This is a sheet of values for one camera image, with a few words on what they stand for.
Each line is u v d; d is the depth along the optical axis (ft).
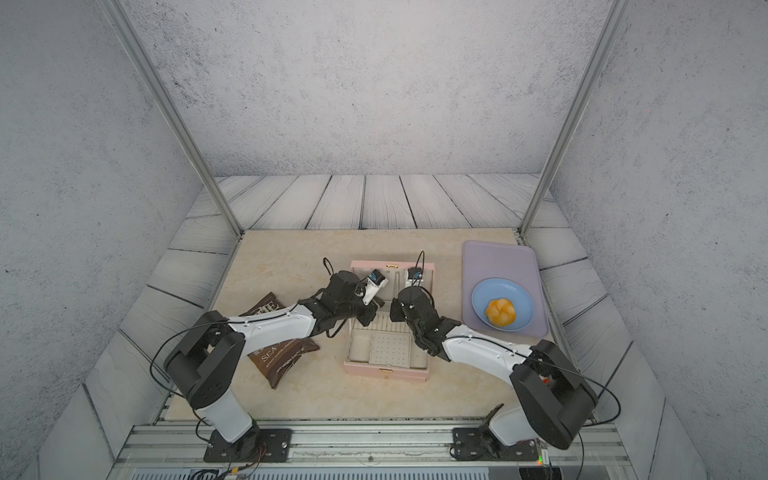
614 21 2.35
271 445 2.39
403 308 2.19
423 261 3.76
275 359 2.77
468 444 2.38
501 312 3.07
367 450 2.38
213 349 1.70
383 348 2.71
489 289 3.33
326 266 2.48
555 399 1.39
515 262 3.66
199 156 3.24
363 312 2.60
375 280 2.54
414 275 2.47
